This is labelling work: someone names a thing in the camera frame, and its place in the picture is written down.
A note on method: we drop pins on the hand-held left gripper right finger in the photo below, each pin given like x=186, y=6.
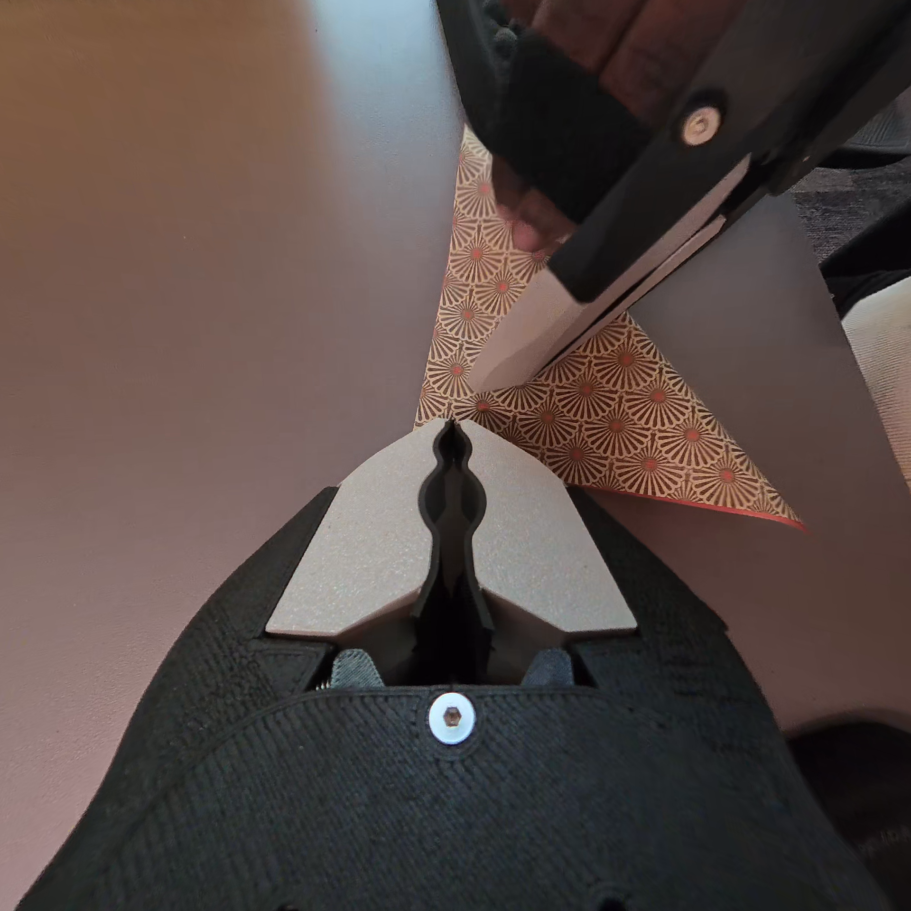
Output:
x=548, y=555

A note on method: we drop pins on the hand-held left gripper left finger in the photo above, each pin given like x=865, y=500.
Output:
x=356, y=555

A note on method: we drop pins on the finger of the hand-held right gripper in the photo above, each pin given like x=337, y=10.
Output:
x=541, y=335

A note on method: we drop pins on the brown fan pattern origami paper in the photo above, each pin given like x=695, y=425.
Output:
x=641, y=427

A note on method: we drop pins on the person's right hand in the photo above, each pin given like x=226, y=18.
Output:
x=627, y=43

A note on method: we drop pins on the black mesh chair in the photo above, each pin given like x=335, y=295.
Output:
x=871, y=214

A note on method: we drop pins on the black rounded pad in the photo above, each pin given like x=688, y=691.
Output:
x=861, y=812

